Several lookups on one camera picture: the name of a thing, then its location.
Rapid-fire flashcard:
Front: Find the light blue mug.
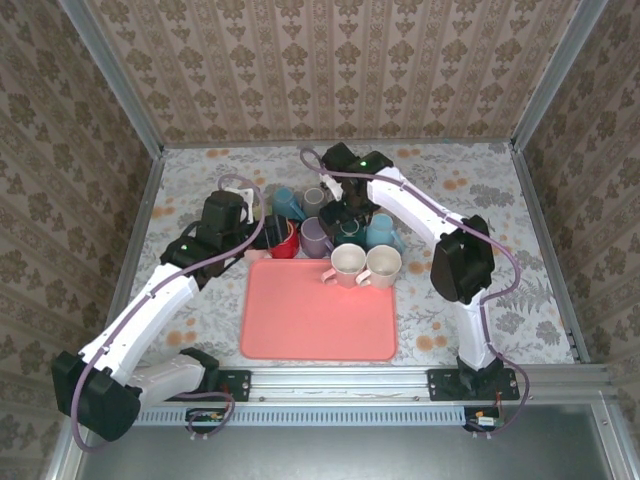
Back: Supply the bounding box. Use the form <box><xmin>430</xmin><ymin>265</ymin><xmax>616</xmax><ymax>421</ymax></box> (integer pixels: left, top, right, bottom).
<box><xmin>366</xmin><ymin>213</ymin><xmax>404</xmax><ymax>254</ymax></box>

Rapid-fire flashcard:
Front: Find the dark green mug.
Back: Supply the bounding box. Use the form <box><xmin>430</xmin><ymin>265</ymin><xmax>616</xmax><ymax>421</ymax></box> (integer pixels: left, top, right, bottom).
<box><xmin>332</xmin><ymin>219</ymin><xmax>369</xmax><ymax>249</ymax></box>

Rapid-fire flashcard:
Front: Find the grey mug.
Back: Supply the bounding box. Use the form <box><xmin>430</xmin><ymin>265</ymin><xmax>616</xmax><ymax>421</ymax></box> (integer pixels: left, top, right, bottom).
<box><xmin>302</xmin><ymin>187</ymin><xmax>331</xmax><ymax>221</ymax></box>

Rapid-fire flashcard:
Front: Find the teal mug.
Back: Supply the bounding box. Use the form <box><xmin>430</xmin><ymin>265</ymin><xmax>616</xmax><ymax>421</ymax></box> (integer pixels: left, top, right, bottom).
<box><xmin>272</xmin><ymin>185</ymin><xmax>307</xmax><ymax>221</ymax></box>

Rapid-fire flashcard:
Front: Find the white mug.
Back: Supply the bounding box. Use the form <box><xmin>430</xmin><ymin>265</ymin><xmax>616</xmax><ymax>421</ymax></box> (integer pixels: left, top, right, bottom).
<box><xmin>354</xmin><ymin>243</ymin><xmax>404</xmax><ymax>291</ymax></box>

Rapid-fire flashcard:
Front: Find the red mug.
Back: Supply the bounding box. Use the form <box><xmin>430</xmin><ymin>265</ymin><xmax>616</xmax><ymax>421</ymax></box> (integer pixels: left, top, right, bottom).
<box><xmin>267</xmin><ymin>219</ymin><xmax>301</xmax><ymax>260</ymax></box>

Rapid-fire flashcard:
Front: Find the purple mug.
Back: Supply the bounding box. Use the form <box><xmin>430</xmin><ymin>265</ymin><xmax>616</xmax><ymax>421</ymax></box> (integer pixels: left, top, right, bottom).
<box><xmin>299</xmin><ymin>216</ymin><xmax>336</xmax><ymax>260</ymax></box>

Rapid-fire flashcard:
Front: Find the salmon pink tray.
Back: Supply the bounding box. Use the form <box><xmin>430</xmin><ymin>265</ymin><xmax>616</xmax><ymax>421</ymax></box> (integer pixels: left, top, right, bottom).
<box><xmin>239</xmin><ymin>258</ymin><xmax>400</xmax><ymax>362</ymax></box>

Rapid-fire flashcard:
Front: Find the aluminium mounting beam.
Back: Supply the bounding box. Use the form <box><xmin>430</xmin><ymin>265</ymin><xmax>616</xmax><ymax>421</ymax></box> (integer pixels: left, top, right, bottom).
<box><xmin>74</xmin><ymin>364</ymin><xmax>614</xmax><ymax>404</ymax></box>

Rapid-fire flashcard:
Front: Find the small green circuit board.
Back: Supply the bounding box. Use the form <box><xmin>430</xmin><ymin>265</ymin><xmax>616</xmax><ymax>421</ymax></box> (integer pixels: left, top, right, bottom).
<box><xmin>464</xmin><ymin>407</ymin><xmax>506</xmax><ymax>434</ymax></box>
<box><xmin>185</xmin><ymin>407</ymin><xmax>226</xmax><ymax>434</ymax></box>

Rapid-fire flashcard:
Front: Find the grey metal panel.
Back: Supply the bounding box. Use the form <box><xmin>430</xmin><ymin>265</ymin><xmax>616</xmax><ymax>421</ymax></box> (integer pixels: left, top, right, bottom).
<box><xmin>74</xmin><ymin>424</ymin><xmax>626</xmax><ymax>480</ymax></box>

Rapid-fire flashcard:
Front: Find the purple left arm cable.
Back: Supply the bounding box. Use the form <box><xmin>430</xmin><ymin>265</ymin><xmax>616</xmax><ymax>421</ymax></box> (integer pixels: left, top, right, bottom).
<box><xmin>69</xmin><ymin>173</ymin><xmax>266</xmax><ymax>454</ymax></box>

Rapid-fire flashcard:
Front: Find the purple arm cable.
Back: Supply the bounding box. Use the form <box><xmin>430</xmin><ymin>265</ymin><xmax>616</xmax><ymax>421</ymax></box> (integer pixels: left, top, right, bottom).
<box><xmin>69</xmin><ymin>173</ymin><xmax>266</xmax><ymax>454</ymax></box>
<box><xmin>298</xmin><ymin>146</ymin><xmax>532</xmax><ymax>441</ymax></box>

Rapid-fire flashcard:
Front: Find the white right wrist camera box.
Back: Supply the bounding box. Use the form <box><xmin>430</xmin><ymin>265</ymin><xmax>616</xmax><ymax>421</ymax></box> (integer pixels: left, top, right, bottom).
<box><xmin>324</xmin><ymin>174</ymin><xmax>347</xmax><ymax>201</ymax></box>

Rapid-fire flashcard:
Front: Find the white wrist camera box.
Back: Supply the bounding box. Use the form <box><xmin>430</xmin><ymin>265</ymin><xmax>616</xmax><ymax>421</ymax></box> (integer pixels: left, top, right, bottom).
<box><xmin>324</xmin><ymin>174</ymin><xmax>347</xmax><ymax>201</ymax></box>
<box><xmin>234</xmin><ymin>187</ymin><xmax>256</xmax><ymax>224</ymax></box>

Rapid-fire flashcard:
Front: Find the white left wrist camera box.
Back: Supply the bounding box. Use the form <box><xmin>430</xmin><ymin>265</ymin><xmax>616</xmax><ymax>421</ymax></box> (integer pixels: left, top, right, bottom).
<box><xmin>234</xmin><ymin>187</ymin><xmax>256</xmax><ymax>224</ymax></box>

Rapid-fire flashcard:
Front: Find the aluminium table edge rail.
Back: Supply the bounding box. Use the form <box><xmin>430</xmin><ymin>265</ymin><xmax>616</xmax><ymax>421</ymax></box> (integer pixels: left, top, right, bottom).
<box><xmin>162</xmin><ymin>138</ymin><xmax>516</xmax><ymax>150</ymax></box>
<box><xmin>509</xmin><ymin>144</ymin><xmax>594</xmax><ymax>364</ymax></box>
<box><xmin>92</xmin><ymin>149</ymin><xmax>166</xmax><ymax>366</ymax></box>

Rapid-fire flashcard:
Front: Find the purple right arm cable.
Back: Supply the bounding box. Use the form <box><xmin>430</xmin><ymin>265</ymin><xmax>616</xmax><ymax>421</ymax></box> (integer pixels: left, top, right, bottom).
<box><xmin>298</xmin><ymin>146</ymin><xmax>532</xmax><ymax>441</ymax></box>

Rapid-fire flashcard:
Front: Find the aluminium frame post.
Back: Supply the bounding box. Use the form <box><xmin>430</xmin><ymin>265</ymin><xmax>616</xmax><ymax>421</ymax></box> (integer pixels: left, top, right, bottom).
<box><xmin>57</xmin><ymin>0</ymin><xmax>166</xmax><ymax>154</ymax></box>
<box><xmin>509</xmin><ymin>0</ymin><xmax>609</xmax><ymax>151</ymax></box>

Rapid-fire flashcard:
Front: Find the grey slotted cable duct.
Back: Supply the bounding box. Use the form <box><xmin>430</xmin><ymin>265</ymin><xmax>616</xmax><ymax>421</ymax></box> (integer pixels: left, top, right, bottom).
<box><xmin>134</xmin><ymin>405</ymin><xmax>469</xmax><ymax>427</ymax></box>

